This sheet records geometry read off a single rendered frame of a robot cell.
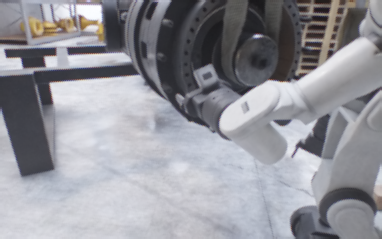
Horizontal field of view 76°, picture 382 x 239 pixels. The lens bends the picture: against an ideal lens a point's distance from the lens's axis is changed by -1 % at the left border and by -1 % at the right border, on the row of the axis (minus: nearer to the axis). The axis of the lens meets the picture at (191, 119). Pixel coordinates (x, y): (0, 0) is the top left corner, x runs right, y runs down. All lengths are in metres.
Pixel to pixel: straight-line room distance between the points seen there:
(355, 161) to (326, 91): 0.40
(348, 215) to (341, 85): 0.47
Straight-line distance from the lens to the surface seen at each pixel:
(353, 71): 0.39
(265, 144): 0.42
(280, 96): 0.38
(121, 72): 1.71
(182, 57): 0.68
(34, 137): 1.74
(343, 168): 0.77
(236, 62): 0.69
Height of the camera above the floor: 0.98
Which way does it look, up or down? 24 degrees down
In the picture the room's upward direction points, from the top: 2 degrees clockwise
